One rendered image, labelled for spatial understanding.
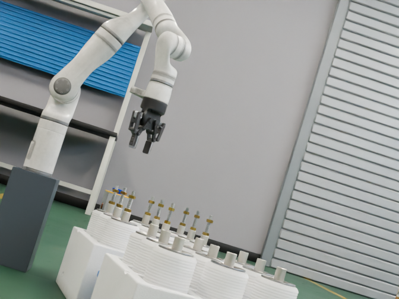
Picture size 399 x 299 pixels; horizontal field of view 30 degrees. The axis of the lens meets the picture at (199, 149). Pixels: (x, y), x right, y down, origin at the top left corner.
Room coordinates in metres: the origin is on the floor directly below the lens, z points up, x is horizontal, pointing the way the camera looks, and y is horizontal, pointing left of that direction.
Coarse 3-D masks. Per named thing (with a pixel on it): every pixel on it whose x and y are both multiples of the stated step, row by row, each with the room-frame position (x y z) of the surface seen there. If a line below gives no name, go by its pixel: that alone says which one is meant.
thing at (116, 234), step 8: (104, 224) 2.04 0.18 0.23; (112, 224) 2.01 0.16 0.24; (120, 224) 2.00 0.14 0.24; (128, 224) 2.01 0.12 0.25; (104, 232) 2.02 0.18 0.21; (112, 232) 2.01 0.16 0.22; (120, 232) 2.00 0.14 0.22; (128, 232) 2.01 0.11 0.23; (104, 240) 2.02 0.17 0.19; (112, 240) 2.00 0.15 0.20; (120, 240) 2.00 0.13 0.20; (128, 240) 2.01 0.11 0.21; (120, 248) 2.00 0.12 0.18
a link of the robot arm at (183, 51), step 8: (160, 24) 2.19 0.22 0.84; (168, 24) 2.18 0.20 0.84; (176, 24) 2.21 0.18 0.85; (160, 32) 2.19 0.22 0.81; (176, 32) 2.20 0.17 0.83; (184, 40) 2.15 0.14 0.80; (176, 48) 2.13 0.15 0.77; (184, 48) 2.15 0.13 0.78; (176, 56) 2.15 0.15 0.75; (184, 56) 2.16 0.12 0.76
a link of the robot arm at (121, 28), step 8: (136, 8) 2.39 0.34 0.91; (144, 8) 2.38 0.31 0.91; (128, 16) 2.36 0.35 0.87; (136, 16) 2.36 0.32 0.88; (144, 16) 2.37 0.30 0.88; (104, 24) 2.34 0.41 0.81; (112, 24) 2.33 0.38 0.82; (120, 24) 2.34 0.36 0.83; (128, 24) 2.35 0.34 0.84; (136, 24) 2.36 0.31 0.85; (112, 32) 2.33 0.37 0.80; (120, 32) 2.33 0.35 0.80; (128, 32) 2.35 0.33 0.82; (120, 40) 2.35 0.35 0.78
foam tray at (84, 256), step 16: (80, 240) 2.14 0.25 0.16; (96, 240) 2.08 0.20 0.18; (64, 256) 2.31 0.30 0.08; (80, 256) 2.07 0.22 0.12; (96, 256) 1.96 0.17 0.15; (64, 272) 2.23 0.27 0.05; (80, 272) 2.00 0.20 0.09; (96, 272) 1.96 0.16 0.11; (64, 288) 2.15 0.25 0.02; (80, 288) 1.96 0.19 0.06
